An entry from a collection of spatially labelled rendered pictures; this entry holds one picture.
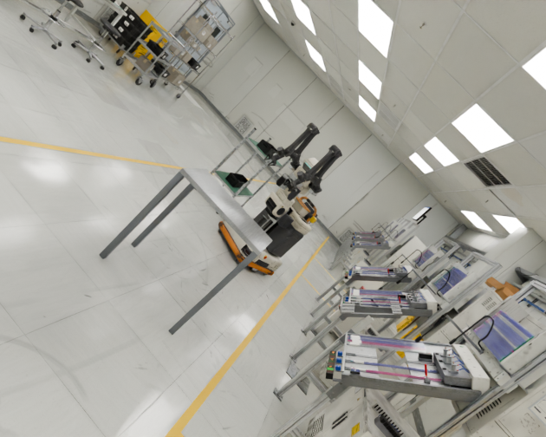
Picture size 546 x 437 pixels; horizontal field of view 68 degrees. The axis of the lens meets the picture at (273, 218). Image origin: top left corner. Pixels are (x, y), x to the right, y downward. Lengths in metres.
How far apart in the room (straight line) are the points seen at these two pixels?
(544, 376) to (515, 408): 0.22
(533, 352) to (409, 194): 10.33
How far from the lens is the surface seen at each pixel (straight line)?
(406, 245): 8.47
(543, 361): 2.49
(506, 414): 2.59
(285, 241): 4.59
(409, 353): 2.89
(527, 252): 7.32
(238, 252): 4.43
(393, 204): 12.52
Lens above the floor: 1.45
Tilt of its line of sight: 11 degrees down
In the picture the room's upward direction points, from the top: 47 degrees clockwise
